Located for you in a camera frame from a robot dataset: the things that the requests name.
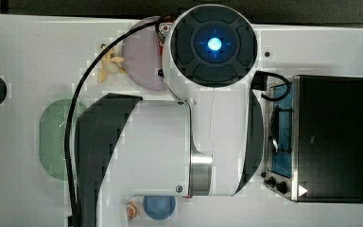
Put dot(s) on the green plastic strainer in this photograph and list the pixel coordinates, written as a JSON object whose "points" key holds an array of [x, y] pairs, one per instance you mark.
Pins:
{"points": [[52, 127]]}

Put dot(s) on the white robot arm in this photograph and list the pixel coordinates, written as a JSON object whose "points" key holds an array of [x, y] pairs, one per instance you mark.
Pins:
{"points": [[206, 140]]}

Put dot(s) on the red ketchup bottle toy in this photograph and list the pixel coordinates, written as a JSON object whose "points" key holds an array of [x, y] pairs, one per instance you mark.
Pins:
{"points": [[161, 30]]}

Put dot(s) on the purple round plate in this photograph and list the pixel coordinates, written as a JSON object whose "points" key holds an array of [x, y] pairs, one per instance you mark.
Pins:
{"points": [[143, 61]]}

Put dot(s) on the peeled banana toy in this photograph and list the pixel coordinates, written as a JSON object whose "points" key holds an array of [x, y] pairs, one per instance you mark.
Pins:
{"points": [[111, 64]]}

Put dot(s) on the blue bowl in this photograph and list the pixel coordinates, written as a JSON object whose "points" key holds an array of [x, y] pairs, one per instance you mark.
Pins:
{"points": [[159, 207]]}

